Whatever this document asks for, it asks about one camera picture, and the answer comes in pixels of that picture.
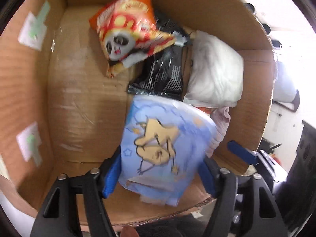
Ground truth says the pink plush cloth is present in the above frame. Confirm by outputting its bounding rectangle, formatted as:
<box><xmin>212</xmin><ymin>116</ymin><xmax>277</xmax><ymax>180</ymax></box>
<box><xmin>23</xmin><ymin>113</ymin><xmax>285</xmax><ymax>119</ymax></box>
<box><xmin>206</xmin><ymin>107</ymin><xmax>231</xmax><ymax>158</ymax></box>

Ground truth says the blue cartoon tissue pack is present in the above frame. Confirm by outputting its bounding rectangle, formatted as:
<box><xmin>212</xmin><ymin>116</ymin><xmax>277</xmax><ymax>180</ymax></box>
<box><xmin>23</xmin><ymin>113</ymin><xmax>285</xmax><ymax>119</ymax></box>
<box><xmin>118</xmin><ymin>95</ymin><xmax>216</xmax><ymax>207</ymax></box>

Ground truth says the orange panda snack bag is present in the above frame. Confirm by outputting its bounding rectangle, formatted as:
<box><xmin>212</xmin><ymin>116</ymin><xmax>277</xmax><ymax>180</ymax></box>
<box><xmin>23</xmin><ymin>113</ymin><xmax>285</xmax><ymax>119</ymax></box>
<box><xmin>89</xmin><ymin>0</ymin><xmax>176</xmax><ymax>78</ymax></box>

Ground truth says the grey upholstered chair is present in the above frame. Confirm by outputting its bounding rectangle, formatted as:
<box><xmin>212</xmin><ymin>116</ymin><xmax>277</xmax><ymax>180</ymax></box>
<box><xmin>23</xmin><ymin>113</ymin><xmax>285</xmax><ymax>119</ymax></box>
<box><xmin>273</xmin><ymin>62</ymin><xmax>300</xmax><ymax>113</ymax></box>

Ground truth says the white pillow pack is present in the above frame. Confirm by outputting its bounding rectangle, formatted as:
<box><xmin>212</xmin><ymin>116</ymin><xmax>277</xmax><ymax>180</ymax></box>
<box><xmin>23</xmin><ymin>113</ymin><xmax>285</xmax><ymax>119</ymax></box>
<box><xmin>184</xmin><ymin>31</ymin><xmax>244</xmax><ymax>108</ymax></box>

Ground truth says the blue milk carton box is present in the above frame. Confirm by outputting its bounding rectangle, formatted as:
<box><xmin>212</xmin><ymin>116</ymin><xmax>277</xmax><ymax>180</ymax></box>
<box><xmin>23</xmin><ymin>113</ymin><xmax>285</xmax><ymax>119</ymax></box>
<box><xmin>0</xmin><ymin>0</ymin><xmax>279</xmax><ymax>228</ymax></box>

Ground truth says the black snack bag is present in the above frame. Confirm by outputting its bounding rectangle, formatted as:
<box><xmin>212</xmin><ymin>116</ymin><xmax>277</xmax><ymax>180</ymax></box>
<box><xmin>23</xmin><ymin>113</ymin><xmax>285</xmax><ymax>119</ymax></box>
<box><xmin>127</xmin><ymin>10</ymin><xmax>191</xmax><ymax>100</ymax></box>

